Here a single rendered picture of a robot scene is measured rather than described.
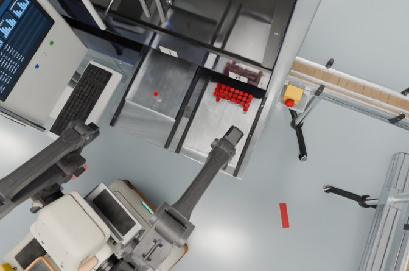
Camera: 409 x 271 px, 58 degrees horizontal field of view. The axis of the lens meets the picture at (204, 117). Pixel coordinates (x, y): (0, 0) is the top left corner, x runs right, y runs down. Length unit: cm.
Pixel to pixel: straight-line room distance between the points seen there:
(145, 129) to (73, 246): 71
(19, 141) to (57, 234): 178
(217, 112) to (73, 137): 73
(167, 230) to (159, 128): 86
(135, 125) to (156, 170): 89
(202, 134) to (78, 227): 73
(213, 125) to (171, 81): 30
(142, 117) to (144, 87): 15
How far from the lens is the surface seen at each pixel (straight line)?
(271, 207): 260
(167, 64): 186
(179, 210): 102
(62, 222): 130
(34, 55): 175
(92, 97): 195
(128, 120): 181
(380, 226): 218
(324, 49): 293
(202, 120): 175
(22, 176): 119
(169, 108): 178
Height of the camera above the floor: 258
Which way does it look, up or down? 75 degrees down
